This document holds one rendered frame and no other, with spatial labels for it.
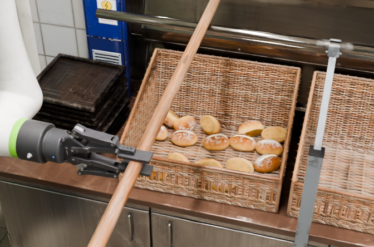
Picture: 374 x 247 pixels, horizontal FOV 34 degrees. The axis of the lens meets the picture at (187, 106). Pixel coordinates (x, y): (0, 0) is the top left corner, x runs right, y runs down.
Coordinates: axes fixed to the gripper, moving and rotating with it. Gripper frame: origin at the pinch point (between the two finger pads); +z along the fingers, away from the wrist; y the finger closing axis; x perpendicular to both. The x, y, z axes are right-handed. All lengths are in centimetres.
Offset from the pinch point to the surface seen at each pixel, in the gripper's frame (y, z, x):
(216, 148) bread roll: 57, 2, -72
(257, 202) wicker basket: 57, 22, -50
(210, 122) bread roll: 53, -2, -82
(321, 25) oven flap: 16, 31, -99
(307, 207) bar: 43, 37, -39
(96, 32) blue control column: 30, -52, -95
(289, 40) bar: 1, 24, -61
